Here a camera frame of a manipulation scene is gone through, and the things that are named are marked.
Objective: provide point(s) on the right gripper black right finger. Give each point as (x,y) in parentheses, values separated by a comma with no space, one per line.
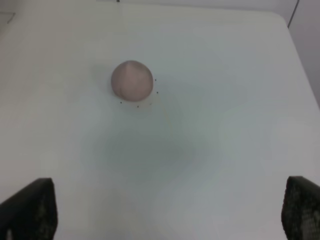
(300,214)

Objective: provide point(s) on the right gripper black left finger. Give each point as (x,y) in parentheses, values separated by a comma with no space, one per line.
(31,213)

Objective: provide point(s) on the pink peach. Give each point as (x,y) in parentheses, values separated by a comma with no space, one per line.
(132,81)

